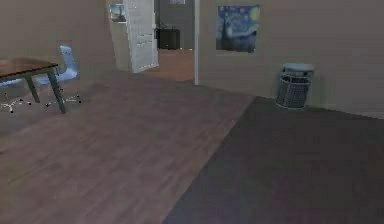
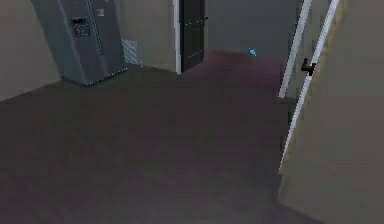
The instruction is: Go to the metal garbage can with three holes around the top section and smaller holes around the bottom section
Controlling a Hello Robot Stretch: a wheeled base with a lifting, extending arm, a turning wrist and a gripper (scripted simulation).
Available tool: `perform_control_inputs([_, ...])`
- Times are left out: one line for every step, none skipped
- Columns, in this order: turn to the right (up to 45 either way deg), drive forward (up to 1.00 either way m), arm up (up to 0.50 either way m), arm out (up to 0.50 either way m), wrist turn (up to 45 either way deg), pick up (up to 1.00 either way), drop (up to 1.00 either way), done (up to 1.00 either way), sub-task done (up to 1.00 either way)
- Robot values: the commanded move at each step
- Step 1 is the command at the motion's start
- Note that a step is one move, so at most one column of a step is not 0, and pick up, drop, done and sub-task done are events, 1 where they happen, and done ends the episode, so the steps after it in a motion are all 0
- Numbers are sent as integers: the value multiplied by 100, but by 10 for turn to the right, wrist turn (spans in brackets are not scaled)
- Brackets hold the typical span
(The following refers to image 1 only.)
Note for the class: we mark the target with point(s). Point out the grey metal garbage can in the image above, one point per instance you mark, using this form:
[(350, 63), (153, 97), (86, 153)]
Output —
[(293, 90)]

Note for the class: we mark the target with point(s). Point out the black cabinet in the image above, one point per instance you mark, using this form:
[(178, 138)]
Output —
[(168, 38)]

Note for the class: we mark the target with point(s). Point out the white room door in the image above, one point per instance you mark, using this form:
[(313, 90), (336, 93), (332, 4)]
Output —
[(141, 33)]

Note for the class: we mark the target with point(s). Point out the blue starry night painting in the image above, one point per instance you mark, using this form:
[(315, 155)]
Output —
[(237, 28)]

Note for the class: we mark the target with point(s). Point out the small blue framed picture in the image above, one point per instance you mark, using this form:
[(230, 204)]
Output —
[(117, 12)]

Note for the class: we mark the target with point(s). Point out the light blue swivel chair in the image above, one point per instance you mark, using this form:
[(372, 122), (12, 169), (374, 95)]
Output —
[(8, 100), (68, 63)]

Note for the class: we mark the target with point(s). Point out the brown wooden table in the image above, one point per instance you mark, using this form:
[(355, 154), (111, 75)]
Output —
[(23, 66)]

